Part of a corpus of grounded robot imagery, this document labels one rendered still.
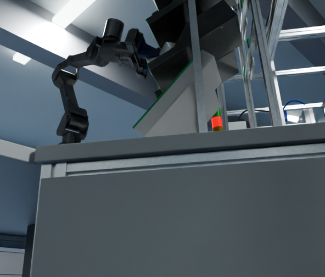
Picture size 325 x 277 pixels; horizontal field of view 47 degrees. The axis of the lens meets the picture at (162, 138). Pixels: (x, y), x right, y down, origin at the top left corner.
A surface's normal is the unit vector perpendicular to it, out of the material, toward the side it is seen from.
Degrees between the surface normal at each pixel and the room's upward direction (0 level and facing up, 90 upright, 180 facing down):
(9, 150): 90
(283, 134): 90
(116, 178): 90
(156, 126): 135
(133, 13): 180
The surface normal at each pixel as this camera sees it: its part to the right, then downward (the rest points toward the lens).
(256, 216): -0.12, -0.40
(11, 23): 0.72, -0.31
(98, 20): 0.04, 0.91
